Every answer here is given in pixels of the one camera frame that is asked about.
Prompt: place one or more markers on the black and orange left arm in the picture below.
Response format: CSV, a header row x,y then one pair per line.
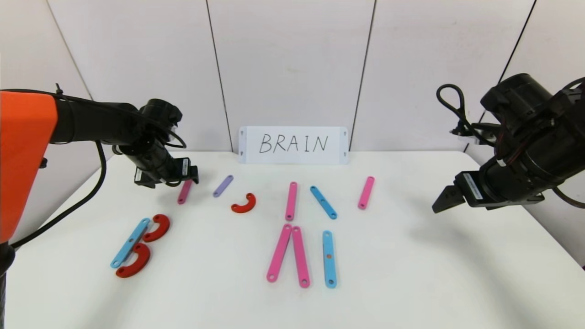
x,y
27,160

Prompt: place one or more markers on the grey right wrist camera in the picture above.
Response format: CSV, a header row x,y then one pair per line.
x,y
484,135

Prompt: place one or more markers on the medium red arc piece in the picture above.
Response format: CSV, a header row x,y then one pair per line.
x,y
163,226

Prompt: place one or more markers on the white sign card reading BRAIN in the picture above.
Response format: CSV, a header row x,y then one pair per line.
x,y
274,156

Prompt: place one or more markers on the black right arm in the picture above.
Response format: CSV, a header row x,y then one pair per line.
x,y
539,137

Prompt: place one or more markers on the long pink bar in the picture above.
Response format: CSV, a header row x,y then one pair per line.
x,y
300,256
279,252
291,201
184,194

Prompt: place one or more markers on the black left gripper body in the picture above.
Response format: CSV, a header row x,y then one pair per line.
x,y
184,167

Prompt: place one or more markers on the small red arc piece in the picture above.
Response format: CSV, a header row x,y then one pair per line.
x,y
251,201

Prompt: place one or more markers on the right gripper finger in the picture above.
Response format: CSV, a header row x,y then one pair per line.
x,y
450,200

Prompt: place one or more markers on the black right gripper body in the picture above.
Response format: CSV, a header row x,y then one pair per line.
x,y
470,188

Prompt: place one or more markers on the long blue bar orange dot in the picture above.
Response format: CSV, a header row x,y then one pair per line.
x,y
329,269

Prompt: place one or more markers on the short blue bar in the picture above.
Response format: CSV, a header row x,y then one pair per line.
x,y
323,202

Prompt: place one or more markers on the short purple bar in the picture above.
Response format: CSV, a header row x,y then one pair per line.
x,y
223,186

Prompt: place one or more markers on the large red arc piece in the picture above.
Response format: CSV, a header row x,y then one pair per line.
x,y
143,263

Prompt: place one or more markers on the short pink bar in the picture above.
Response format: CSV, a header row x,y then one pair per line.
x,y
366,193

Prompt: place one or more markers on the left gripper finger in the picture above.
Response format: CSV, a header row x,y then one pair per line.
x,y
194,175

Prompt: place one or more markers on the long plain blue bar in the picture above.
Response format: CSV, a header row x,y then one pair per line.
x,y
130,243

